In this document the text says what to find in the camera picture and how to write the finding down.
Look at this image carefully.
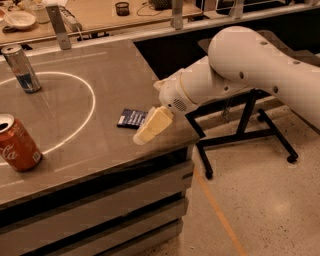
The grey drawer cabinet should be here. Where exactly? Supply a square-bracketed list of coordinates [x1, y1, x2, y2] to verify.
[0, 145, 194, 256]

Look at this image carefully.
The black cable on desk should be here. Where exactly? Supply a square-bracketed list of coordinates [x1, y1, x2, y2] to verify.
[136, 1, 165, 18]

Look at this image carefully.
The silver blue red bull can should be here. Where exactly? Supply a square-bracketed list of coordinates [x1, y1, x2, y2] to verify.
[1, 45, 41, 94]

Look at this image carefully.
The blue rxbar blueberry wrapper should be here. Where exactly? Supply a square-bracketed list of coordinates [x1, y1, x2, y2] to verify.
[117, 109, 147, 129]

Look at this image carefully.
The white power strip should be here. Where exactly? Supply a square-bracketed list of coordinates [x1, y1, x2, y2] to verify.
[59, 5, 82, 32]

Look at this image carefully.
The red coke can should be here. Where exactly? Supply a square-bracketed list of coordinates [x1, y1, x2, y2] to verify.
[0, 113, 42, 172]

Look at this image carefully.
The black rolling side table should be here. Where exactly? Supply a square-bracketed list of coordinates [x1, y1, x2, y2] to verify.
[185, 30, 320, 180]

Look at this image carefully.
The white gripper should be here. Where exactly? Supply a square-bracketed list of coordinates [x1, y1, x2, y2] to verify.
[133, 69, 197, 145]

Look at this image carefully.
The grey metal bracket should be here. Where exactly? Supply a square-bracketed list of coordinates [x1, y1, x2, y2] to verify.
[46, 4, 71, 50]
[229, 0, 245, 19]
[171, 0, 183, 30]

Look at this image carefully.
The grey metal bracket left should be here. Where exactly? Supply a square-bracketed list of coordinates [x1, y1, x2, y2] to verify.
[46, 4, 71, 50]

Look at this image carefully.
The white bowl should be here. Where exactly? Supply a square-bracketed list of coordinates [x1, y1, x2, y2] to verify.
[3, 11, 36, 30]

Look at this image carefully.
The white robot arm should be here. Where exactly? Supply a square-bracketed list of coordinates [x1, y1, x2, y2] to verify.
[133, 26, 320, 145]

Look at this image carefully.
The grey metal bracket middle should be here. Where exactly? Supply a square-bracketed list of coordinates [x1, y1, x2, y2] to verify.
[171, 0, 183, 30]

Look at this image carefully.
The white paper cup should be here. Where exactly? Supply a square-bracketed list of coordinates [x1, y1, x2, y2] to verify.
[30, 3, 50, 24]

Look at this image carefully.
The black mesh cup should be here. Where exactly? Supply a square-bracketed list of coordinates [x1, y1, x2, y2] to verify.
[115, 2, 130, 16]

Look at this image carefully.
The grey metal bracket right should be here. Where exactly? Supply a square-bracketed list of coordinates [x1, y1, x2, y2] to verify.
[229, 0, 245, 19]

